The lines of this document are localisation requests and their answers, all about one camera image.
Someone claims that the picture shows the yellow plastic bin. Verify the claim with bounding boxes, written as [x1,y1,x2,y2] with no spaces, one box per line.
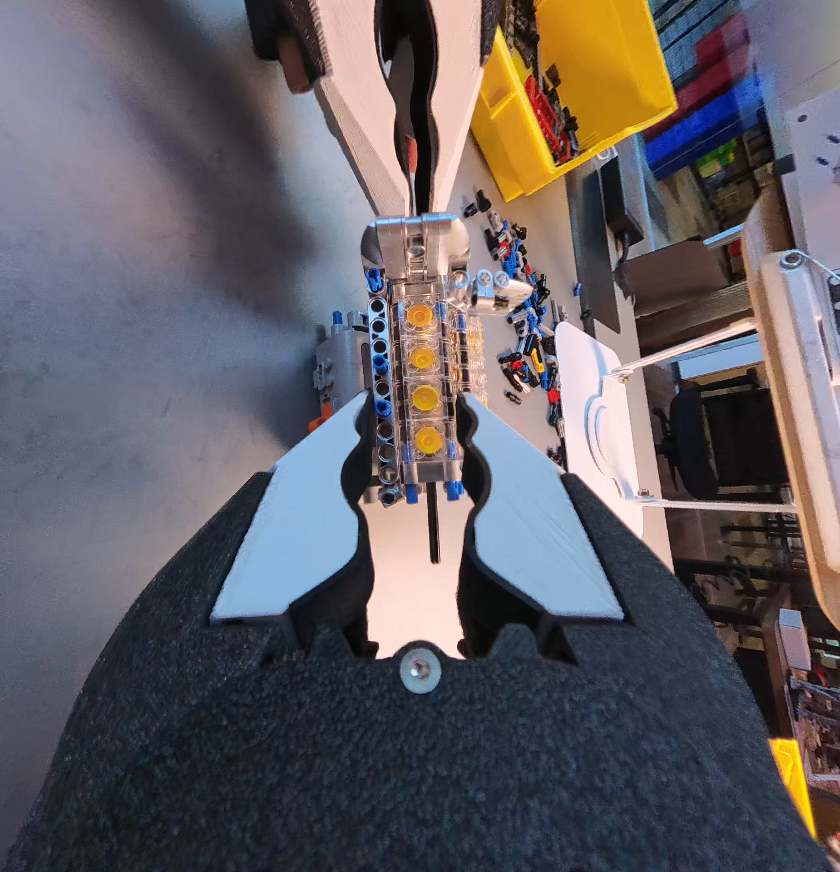
[472,0,680,203]

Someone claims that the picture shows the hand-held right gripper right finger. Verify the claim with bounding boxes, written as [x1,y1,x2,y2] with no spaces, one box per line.
[455,396,627,624]

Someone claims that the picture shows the yellow plastic crate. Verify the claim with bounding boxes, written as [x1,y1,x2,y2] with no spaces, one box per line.
[771,736,817,836]

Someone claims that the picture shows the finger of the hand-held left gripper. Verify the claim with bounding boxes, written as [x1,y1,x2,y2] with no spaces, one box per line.
[311,0,422,215]
[418,0,488,215]

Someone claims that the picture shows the black power adapter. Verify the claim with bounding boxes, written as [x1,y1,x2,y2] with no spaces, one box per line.
[570,150,647,336]

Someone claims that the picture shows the black office chair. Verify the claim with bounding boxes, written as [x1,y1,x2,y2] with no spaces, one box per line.
[657,379,791,501]

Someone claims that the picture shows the grey brick engine model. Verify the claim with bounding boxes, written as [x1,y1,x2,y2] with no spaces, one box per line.
[359,212,537,566]

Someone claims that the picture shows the pile of colourful brick parts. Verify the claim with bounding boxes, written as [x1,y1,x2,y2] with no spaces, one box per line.
[461,191,571,467]

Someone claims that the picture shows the white booklet stand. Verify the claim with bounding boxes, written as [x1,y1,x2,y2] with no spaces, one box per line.
[553,225,805,540]

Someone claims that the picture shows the blue plastic storage crates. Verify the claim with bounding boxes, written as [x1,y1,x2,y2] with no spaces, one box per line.
[645,14,778,181]

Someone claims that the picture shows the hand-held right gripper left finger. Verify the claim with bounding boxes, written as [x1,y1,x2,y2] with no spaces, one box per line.
[208,393,372,626]

